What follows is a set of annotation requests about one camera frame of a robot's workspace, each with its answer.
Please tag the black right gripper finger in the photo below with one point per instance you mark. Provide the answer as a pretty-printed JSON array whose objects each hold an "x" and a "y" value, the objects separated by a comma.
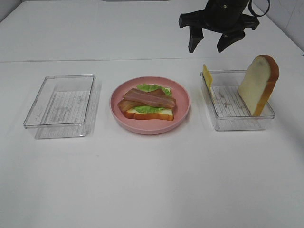
[
  {"x": 195, "y": 39},
  {"x": 228, "y": 39}
]

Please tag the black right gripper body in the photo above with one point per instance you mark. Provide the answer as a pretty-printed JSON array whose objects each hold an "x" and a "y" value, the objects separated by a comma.
[{"x": 221, "y": 16}]

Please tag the yellow cheese slice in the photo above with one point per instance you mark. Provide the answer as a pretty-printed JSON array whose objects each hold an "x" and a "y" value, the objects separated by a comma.
[{"x": 208, "y": 79}]

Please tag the green lettuce leaf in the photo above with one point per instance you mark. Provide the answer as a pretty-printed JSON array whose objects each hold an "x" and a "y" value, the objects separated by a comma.
[{"x": 155, "y": 89}]

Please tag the bacon strip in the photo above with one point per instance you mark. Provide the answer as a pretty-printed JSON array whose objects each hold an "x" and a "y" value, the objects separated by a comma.
[
  {"x": 150, "y": 99},
  {"x": 125, "y": 105}
]

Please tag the bread slice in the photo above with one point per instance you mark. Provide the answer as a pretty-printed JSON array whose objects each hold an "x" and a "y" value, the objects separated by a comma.
[
  {"x": 166, "y": 114},
  {"x": 258, "y": 83}
]

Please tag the clear plastic right tray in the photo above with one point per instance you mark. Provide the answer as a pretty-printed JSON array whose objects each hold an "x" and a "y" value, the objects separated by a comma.
[{"x": 226, "y": 109}]

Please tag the clear plastic tray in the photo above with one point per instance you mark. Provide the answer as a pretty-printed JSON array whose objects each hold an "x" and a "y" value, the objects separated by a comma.
[
  {"x": 64, "y": 107},
  {"x": 226, "y": 109}
]

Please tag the pink round plate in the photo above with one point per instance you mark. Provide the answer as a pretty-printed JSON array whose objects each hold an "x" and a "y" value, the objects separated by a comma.
[{"x": 153, "y": 126}]

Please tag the clear plastic left tray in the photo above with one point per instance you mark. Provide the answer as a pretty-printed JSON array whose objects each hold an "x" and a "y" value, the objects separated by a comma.
[{"x": 64, "y": 107}]

